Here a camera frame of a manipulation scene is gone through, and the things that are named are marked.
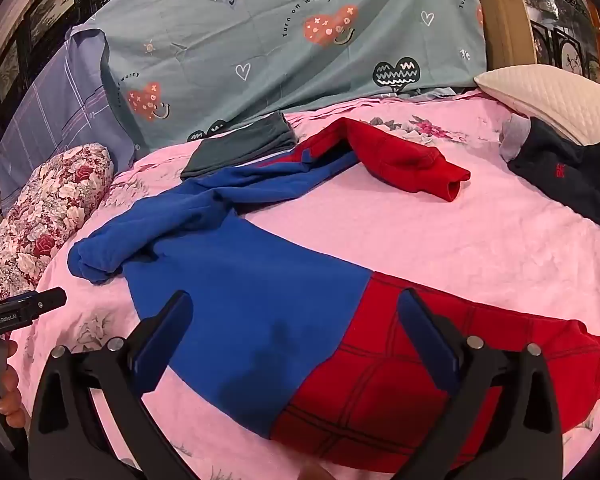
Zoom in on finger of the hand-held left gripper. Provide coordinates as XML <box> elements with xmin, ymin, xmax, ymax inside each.
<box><xmin>30</xmin><ymin>287</ymin><xmax>67</xmax><ymax>320</ymax></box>

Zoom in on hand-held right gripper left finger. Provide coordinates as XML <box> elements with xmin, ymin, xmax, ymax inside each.
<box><xmin>27</xmin><ymin>290</ymin><xmax>201</xmax><ymax>480</ymax></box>

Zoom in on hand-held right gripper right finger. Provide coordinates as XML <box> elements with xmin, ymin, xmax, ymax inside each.
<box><xmin>397</xmin><ymin>287</ymin><xmax>564</xmax><ymax>480</ymax></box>

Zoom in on person's left hand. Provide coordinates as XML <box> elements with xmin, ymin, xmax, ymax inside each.
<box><xmin>0</xmin><ymin>341</ymin><xmax>32</xmax><ymax>431</ymax></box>

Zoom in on red floral pillow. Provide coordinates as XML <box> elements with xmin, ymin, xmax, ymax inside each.
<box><xmin>0</xmin><ymin>142</ymin><xmax>116</xmax><ymax>307</ymax></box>

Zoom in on pink floral bed sheet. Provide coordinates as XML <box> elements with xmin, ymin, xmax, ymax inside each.
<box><xmin>0</xmin><ymin>87</ymin><xmax>600</xmax><ymax>480</ymax></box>

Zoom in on blue plaid pillow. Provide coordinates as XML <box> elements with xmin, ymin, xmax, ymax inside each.
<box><xmin>0</xmin><ymin>27</ymin><xmax>139</xmax><ymax>217</ymax></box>

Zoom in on folded dark grey garment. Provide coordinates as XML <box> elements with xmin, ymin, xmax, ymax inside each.
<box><xmin>180</xmin><ymin>111</ymin><xmax>299</xmax><ymax>184</ymax></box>

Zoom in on dark navy garment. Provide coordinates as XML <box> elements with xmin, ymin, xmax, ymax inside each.
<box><xmin>507</xmin><ymin>117</ymin><xmax>600</xmax><ymax>236</ymax></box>

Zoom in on small grey cloth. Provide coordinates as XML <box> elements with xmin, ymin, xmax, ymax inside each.
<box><xmin>500</xmin><ymin>114</ymin><xmax>532</xmax><ymax>162</ymax></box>

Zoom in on white quilted pillow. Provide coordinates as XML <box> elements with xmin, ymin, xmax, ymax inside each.
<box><xmin>474</xmin><ymin>65</ymin><xmax>600</xmax><ymax>147</ymax></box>

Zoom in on teal heart print quilt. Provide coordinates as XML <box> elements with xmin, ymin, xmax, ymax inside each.
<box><xmin>87</xmin><ymin>0</ymin><xmax>489</xmax><ymax>149</ymax></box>

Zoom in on wooden headboard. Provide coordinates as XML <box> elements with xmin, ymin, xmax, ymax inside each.
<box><xmin>462</xmin><ymin>0</ymin><xmax>537</xmax><ymax>82</ymax></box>

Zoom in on dark glass display cabinet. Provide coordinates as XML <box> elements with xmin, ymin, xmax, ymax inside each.
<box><xmin>510</xmin><ymin>0</ymin><xmax>600</xmax><ymax>92</ymax></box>

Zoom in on dark framed wall pictures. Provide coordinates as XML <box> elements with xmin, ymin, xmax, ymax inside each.
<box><xmin>0</xmin><ymin>0</ymin><xmax>112</xmax><ymax>196</ymax></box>

